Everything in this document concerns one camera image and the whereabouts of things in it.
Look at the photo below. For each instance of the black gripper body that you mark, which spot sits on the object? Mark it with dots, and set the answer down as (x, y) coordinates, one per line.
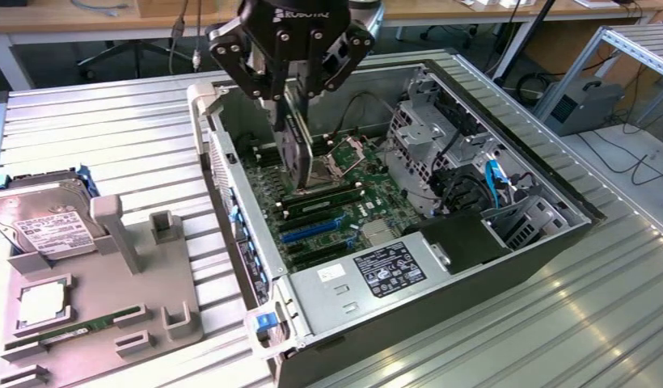
(293, 20)

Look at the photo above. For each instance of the green graphics card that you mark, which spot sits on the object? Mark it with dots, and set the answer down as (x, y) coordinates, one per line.
(293, 153)

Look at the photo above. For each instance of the black office chair base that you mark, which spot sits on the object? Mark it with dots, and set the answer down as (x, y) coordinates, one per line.
(445, 30)
(137, 52)

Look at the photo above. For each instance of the silver socket cover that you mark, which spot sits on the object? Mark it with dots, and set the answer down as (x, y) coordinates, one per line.
(349, 140)

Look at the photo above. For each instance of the wooden desk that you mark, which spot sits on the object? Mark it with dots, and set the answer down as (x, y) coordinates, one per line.
(67, 22)
(472, 14)

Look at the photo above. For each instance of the metal drive cage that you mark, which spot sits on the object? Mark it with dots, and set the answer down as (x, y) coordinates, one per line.
(417, 133)

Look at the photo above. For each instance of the CPU socket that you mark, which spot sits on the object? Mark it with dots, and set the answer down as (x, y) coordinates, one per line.
(332, 169)

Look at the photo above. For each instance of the small white box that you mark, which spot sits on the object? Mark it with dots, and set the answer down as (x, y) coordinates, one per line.
(515, 3)

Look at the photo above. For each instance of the green motherboard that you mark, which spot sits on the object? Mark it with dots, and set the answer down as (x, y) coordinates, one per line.
(375, 178)

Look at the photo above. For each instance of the black stand pole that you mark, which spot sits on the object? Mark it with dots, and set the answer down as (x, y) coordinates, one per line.
(546, 10)

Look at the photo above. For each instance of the blue disk carrier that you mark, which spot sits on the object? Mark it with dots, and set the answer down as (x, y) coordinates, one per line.
(87, 180)

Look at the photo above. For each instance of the long black expansion slot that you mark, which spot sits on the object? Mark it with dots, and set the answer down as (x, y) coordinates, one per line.
(311, 218)
(321, 254)

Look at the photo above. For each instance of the flat black desk item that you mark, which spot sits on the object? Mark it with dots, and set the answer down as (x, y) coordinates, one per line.
(7, 2)

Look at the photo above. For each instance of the blue expansion slot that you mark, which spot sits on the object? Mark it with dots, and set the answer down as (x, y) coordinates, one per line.
(311, 231)

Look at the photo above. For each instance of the silver chipset heatsink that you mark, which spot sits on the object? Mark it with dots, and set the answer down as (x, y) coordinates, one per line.
(379, 233)

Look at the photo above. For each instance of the grey control box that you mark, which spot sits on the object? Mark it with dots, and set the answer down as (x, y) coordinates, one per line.
(596, 105)

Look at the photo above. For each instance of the black plastic shroud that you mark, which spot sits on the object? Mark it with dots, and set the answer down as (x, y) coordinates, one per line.
(461, 242)

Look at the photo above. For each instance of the metal disk bay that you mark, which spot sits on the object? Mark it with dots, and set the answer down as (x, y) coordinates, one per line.
(526, 220)

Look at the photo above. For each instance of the silver hard disk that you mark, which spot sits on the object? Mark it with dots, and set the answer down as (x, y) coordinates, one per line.
(41, 226)

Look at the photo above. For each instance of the grey parts rack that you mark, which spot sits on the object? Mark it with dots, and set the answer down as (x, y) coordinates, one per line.
(121, 291)

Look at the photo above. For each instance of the grey power supply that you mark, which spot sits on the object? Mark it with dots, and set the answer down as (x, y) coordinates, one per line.
(337, 301)

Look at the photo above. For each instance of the blue case latch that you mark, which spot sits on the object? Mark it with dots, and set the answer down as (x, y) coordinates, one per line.
(264, 322)

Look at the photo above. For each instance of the silver CPU chip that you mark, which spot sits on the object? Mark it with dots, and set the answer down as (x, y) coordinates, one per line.
(41, 303)

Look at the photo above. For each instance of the open black PC case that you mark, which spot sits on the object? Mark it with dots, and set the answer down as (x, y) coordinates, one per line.
(417, 343)

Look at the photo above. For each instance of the black chassis intrusion switch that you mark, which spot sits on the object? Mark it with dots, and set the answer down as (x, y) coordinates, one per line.
(229, 158)

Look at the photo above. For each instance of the aluminium shelf frame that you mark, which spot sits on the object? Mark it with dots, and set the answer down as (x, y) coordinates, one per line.
(634, 40)

